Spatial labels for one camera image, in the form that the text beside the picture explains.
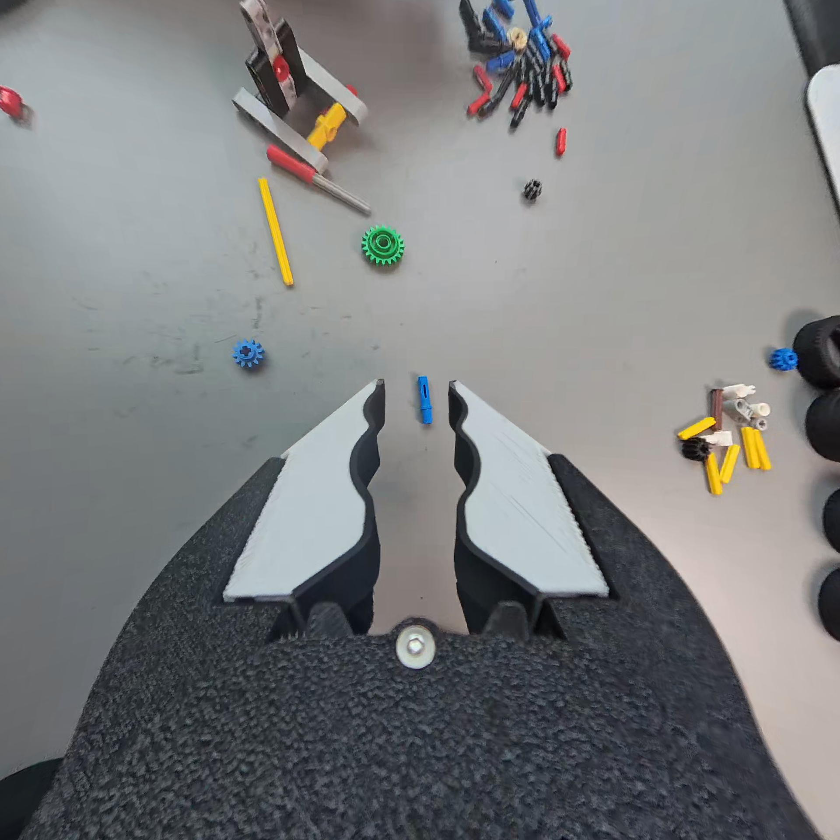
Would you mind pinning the blue brick pin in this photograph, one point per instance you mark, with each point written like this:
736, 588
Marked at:
424, 399

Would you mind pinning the small black gear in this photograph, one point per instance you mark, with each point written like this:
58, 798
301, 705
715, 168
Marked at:
532, 190
695, 449

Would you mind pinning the yellow brick axle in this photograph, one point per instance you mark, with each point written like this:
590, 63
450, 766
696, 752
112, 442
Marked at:
275, 231

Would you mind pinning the red brick piece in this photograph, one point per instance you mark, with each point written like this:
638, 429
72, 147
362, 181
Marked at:
10, 102

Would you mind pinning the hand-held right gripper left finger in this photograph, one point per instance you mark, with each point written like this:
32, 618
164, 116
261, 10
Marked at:
308, 518

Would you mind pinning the small grey brick assembly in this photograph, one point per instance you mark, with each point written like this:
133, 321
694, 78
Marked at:
275, 128

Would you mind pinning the small blue gear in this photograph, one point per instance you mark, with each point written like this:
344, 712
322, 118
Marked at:
783, 359
247, 353

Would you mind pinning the brown brick pin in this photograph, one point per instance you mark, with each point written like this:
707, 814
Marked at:
716, 408

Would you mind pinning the single red brick pin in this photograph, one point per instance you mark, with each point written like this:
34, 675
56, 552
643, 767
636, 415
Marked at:
561, 141

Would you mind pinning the red grey axle piece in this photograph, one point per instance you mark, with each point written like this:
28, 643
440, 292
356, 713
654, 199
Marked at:
295, 164

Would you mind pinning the black object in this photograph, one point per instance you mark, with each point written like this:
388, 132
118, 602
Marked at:
817, 29

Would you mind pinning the pile of yellow white pins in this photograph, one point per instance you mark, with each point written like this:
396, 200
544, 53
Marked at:
750, 447

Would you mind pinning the white object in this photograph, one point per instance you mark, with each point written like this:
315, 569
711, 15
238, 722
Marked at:
827, 131

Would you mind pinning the pile of black red pins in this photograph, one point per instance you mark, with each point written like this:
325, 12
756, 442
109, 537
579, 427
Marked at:
525, 72

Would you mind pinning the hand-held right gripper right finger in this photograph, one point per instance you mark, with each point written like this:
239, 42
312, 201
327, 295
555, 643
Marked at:
525, 518

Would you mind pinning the black toy tyre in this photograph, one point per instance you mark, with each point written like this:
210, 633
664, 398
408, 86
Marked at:
820, 351
831, 604
833, 518
825, 426

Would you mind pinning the green gear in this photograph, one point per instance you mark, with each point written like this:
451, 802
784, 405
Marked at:
382, 245

